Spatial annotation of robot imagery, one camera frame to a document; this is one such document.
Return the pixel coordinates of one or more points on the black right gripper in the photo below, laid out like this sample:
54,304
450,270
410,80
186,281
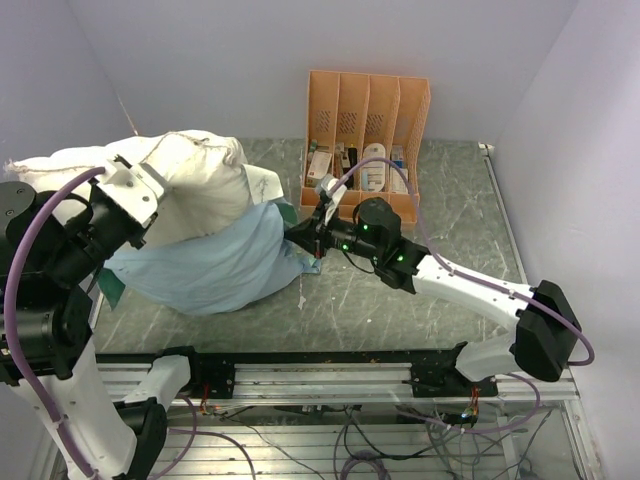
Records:
311,236

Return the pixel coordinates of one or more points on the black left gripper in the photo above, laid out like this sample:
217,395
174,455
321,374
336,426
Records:
137,235

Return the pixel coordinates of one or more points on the green satin pillowcase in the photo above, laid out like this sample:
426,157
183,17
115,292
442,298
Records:
223,272

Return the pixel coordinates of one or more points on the white pillow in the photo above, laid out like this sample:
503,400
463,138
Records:
206,180

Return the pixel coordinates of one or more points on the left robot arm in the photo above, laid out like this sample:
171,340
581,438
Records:
50,243

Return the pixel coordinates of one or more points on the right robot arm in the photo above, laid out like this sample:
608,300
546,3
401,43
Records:
541,327

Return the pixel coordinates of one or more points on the white red medicine box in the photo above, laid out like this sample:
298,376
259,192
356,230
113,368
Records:
319,167

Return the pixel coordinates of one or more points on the white oval pill pack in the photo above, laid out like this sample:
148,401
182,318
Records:
373,174

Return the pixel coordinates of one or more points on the black remote control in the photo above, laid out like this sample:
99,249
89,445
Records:
348,161

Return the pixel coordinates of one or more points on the white blue medicine box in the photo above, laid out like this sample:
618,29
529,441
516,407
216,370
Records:
397,184

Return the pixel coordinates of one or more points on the orange desk file organizer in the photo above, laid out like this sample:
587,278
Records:
356,116

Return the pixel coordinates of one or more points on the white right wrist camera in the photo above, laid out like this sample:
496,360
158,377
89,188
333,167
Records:
331,192

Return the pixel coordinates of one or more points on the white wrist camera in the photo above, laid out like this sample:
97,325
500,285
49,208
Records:
137,188
331,192

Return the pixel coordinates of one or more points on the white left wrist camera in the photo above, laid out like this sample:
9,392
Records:
137,188

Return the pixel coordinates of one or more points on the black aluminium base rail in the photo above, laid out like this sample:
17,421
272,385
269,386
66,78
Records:
330,376

